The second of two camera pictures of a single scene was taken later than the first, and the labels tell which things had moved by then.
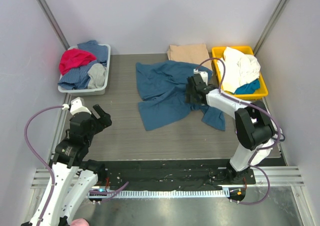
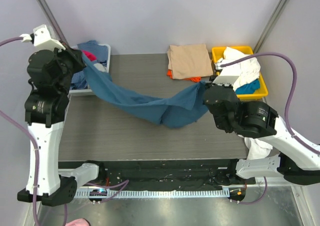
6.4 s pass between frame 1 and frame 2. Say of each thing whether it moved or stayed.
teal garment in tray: stayed
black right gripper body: moved
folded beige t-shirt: stayed
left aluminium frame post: stayed
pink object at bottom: stayed
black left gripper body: moved
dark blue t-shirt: moved
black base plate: stayed
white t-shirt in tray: stayed
